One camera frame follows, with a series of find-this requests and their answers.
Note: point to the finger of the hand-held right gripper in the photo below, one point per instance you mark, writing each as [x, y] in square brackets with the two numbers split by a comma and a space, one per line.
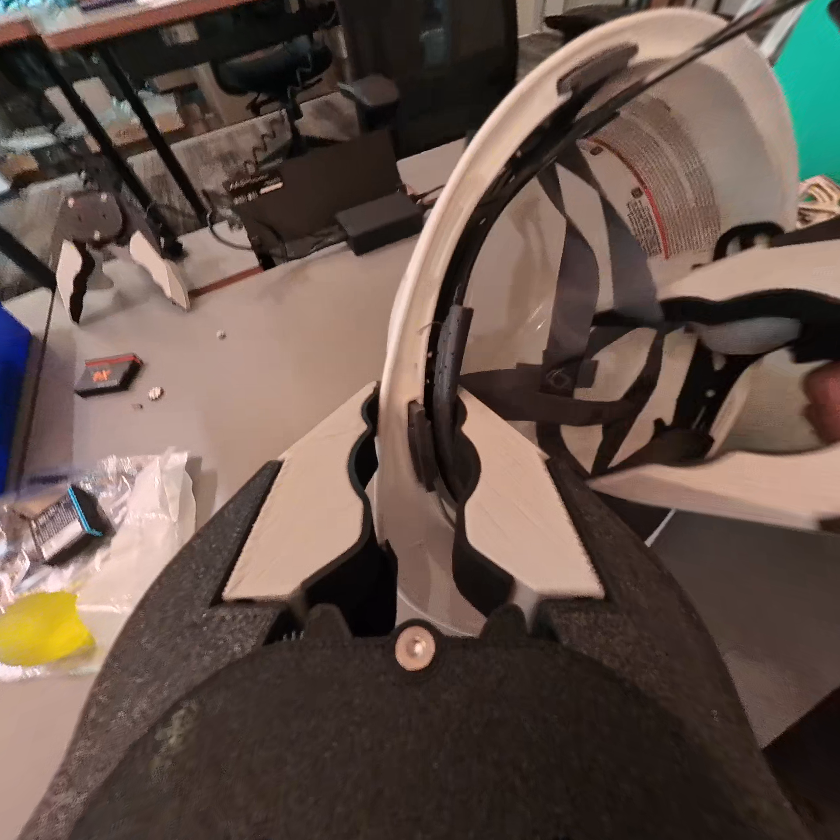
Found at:
[774, 275]
[722, 492]

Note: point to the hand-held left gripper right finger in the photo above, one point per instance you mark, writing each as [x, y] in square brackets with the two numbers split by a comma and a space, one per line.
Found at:
[531, 525]

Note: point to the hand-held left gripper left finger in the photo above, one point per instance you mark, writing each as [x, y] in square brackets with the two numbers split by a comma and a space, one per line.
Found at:
[302, 525]

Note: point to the white hard hat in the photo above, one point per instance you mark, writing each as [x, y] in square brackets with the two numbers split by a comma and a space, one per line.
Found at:
[420, 262]

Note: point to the person's right hand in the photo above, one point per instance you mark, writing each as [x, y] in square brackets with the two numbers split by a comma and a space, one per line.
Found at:
[825, 400]

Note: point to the clear plastic bag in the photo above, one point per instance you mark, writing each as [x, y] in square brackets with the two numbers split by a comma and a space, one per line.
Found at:
[144, 512]

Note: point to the teal box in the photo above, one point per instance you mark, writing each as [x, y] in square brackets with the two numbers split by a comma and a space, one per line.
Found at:
[814, 98]

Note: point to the black packet blue edge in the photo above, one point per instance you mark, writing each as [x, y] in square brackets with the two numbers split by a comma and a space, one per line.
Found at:
[69, 525]

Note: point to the small black orange box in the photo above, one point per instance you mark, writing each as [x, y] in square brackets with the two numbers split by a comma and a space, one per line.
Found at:
[108, 375]

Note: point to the black power adapter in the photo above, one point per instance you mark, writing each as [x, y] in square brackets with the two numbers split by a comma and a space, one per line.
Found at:
[380, 220]

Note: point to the spare black grey gripper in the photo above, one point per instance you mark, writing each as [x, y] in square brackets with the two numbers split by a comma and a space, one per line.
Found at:
[124, 262]

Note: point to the black mesh office chair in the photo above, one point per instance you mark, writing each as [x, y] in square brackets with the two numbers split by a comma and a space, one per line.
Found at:
[446, 72]

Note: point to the black swivel chair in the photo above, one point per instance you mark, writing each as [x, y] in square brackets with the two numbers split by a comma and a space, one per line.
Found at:
[275, 72]

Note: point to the wooden top black table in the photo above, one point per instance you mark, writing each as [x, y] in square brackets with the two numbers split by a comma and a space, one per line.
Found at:
[131, 16]

